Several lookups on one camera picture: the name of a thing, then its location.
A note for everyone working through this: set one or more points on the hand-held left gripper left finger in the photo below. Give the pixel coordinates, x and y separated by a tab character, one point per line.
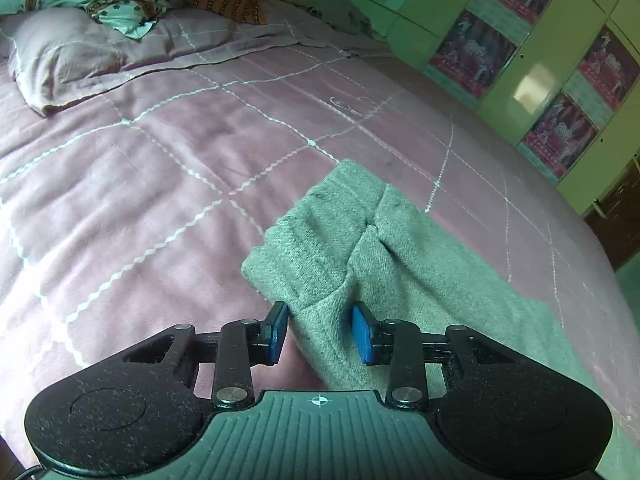
276	335

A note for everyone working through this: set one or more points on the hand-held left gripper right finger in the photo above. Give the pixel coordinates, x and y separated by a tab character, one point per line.
361	332

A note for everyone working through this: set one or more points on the grey-green towel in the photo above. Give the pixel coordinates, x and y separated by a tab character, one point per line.
400	270

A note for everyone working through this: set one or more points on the pink quilted bedsheet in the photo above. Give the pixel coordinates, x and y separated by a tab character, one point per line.
150	200

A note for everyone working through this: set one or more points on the dark wooden furniture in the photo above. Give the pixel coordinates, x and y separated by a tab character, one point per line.
617	225

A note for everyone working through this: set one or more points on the grey crumpled cloth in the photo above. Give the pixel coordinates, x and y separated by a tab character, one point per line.
350	20

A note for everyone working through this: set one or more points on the green wardrobe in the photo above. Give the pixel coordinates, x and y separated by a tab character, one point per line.
542	60

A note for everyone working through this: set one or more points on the pink pillow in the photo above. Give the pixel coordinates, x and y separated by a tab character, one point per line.
65	55

